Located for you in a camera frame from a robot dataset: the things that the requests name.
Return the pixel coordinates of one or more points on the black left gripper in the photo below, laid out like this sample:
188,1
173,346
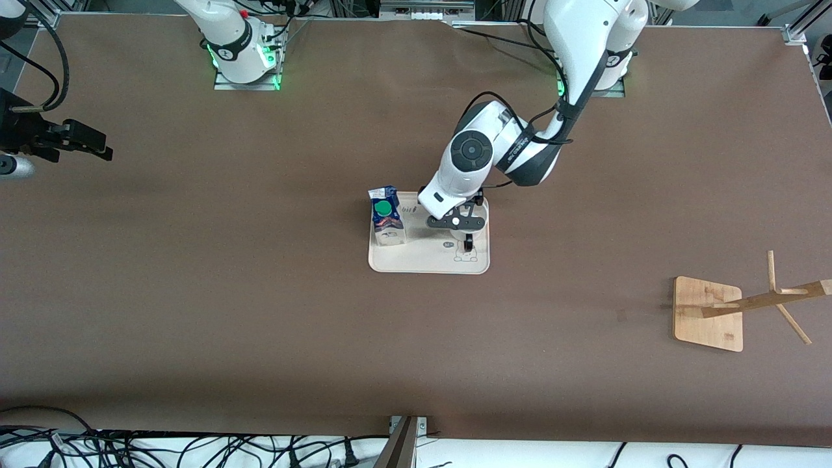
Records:
468,245

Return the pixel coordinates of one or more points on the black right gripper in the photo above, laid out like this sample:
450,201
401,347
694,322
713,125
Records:
25,130

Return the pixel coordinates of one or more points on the blue milk carton green cap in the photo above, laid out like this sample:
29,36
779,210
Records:
388,224

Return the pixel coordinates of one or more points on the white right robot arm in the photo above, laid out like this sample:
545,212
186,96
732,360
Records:
237,52

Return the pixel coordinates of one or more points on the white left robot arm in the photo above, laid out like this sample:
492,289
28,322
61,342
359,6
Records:
474,156

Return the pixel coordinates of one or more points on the cream tray with bear drawing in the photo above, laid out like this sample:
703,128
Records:
429,253

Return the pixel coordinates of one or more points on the brown table cover sheet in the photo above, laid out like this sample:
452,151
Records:
195,292

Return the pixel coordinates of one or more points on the silver metal device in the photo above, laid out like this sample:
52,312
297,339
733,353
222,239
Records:
426,10

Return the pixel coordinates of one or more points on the wooden mug rack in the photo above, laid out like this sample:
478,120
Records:
708,315

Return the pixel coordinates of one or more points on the aluminium frame profile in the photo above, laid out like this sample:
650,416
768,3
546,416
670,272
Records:
58,10
806,23

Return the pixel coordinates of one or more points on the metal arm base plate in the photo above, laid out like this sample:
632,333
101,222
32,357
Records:
224,86
617,93

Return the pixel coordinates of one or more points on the metal pole bracket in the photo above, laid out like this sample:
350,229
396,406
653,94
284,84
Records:
422,424

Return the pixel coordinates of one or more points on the camera support pole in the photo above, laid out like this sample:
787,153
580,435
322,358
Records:
398,452

